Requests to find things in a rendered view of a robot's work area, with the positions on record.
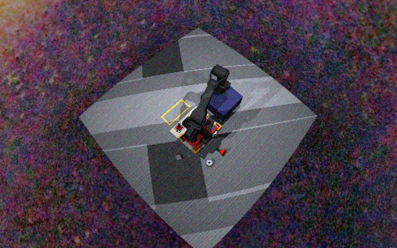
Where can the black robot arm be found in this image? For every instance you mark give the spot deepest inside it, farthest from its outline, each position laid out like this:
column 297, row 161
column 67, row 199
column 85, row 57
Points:
column 198, row 115

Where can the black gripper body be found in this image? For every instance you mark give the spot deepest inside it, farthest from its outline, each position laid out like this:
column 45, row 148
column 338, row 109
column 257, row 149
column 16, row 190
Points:
column 206, row 136

